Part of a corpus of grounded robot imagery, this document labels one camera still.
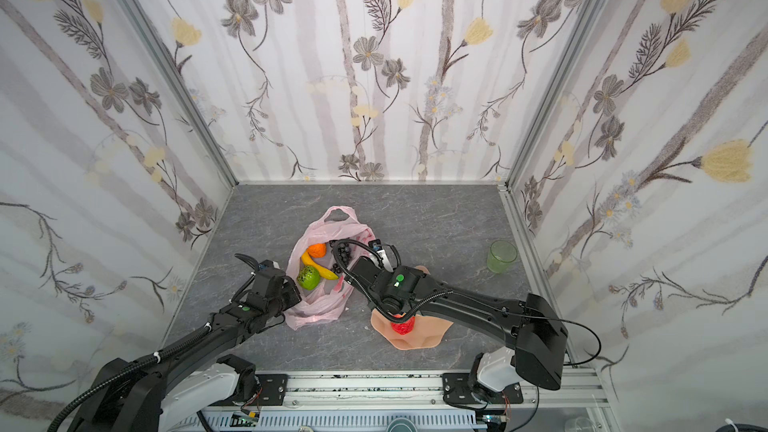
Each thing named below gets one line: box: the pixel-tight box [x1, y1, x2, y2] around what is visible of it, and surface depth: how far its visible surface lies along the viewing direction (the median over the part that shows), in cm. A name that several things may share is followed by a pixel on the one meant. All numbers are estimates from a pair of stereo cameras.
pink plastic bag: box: [285, 206, 376, 331], surface depth 91 cm
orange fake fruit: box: [307, 243, 327, 258], surface depth 98 cm
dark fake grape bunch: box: [330, 240, 351, 274], surface depth 97 cm
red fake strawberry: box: [390, 316, 416, 335], surface depth 81 cm
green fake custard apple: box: [298, 266, 321, 291], surface depth 90 cm
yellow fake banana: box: [301, 250, 339, 280], surface depth 95 cm
